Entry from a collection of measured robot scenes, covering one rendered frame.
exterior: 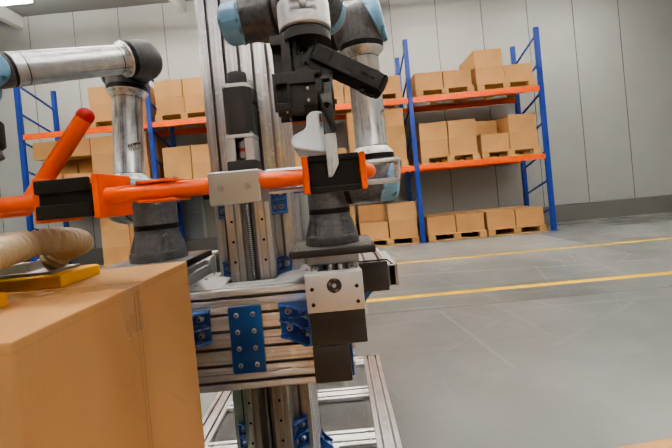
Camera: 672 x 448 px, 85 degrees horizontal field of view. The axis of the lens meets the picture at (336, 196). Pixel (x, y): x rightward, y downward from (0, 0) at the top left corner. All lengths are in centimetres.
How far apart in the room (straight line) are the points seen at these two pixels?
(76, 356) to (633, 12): 1220
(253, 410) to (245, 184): 91
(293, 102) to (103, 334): 37
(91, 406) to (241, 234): 70
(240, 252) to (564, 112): 997
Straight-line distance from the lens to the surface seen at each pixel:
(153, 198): 55
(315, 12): 55
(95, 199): 57
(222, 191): 51
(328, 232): 98
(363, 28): 102
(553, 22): 1114
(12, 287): 76
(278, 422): 131
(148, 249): 111
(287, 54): 55
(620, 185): 1126
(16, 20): 1234
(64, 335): 49
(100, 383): 55
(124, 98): 130
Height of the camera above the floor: 118
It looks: level
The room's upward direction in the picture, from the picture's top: 5 degrees counter-clockwise
